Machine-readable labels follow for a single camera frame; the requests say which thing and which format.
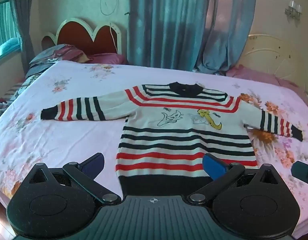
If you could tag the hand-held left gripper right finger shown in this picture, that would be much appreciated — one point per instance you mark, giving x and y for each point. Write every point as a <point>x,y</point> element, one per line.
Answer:
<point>213,166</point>

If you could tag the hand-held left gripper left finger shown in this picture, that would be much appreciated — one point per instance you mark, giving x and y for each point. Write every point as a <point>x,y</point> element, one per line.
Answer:
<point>92,165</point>

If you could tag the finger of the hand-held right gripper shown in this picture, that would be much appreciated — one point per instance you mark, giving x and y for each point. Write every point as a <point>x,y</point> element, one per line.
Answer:
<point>302,172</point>

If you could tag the striped cat print sweater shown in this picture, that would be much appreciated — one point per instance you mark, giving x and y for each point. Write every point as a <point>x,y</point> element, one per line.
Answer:
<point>169,140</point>

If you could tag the bed with pink floral sheet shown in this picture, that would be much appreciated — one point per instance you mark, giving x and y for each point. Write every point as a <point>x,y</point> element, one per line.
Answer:
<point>89,140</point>

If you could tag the light pink pillow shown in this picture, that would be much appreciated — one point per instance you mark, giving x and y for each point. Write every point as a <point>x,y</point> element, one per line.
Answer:
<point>253,76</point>

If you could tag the dark pink pillow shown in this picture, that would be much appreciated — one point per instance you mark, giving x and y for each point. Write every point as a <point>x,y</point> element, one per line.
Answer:
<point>109,58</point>

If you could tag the folded patterned quilt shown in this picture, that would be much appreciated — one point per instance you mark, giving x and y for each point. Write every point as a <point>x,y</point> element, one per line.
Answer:
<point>56,53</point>

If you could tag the cream metal headboard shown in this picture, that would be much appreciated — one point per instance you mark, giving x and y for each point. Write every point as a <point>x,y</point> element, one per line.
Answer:
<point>268,52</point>

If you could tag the red heart-shaped headboard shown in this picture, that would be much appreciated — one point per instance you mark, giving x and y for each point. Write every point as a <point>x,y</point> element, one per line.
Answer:
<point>76,35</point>

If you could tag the tied blue curtain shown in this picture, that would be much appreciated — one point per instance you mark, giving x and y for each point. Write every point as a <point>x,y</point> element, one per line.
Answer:
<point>228,30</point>

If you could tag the grey window curtain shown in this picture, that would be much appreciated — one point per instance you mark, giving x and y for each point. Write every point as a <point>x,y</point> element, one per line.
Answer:
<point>22,30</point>

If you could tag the window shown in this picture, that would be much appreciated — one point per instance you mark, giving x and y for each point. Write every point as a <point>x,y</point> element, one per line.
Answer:
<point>4,17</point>

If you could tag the glass wall lamp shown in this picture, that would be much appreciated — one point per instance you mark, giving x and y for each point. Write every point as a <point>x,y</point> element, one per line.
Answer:
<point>293,8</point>

